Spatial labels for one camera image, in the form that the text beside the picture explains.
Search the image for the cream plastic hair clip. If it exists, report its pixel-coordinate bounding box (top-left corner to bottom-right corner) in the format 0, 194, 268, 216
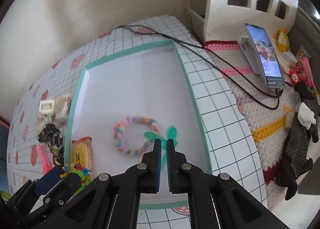
39, 99, 55, 121

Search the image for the pastel braided hair scrunchie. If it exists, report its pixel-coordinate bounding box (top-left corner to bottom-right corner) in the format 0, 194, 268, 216
113, 116, 161, 156

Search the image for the teal white shallow box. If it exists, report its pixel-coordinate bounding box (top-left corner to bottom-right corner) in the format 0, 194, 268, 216
63, 39, 213, 211

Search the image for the yellow cartoon toy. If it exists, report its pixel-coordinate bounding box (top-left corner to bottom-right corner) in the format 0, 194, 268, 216
274, 29, 291, 52

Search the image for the black toy car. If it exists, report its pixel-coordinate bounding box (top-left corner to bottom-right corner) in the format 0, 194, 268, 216
37, 123, 61, 143

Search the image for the black dotted cloth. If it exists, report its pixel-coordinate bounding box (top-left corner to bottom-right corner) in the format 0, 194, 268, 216
275, 81, 319, 200

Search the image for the green plastic figure toy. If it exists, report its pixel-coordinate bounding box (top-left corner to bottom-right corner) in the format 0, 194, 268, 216
144, 126, 178, 171

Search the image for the smartphone on stand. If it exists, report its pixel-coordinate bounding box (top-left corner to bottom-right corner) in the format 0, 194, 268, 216
245, 23, 285, 89

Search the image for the pink hair roller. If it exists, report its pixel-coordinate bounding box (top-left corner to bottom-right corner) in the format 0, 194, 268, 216
36, 144, 53, 174

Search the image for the red small bottle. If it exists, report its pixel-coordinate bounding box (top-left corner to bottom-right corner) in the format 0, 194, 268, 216
289, 69, 301, 85

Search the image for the cream lace cloth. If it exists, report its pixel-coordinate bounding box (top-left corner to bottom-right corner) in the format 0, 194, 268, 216
36, 114, 51, 134

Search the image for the cotton swab bundle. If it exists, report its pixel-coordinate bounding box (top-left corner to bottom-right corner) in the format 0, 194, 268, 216
54, 94, 73, 127

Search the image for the white phone stand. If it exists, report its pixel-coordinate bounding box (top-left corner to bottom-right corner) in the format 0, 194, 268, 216
238, 37, 261, 76

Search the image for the black cable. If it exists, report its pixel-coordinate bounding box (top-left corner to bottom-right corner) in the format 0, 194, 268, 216
115, 24, 293, 110

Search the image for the white shelf unit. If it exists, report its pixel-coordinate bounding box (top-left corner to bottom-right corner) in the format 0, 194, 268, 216
187, 0, 298, 42

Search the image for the pomegranate print bed sheet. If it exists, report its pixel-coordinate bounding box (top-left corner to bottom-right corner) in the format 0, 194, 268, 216
8, 16, 267, 228

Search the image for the rice cracker snack packet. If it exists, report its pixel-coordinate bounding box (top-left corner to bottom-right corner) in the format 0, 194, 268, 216
71, 137, 93, 178

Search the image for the crocheted white mat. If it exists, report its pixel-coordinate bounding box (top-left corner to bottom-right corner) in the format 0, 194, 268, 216
203, 40, 296, 210

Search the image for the black gold action figure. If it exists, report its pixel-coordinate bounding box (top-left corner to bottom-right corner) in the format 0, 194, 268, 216
48, 129, 64, 166

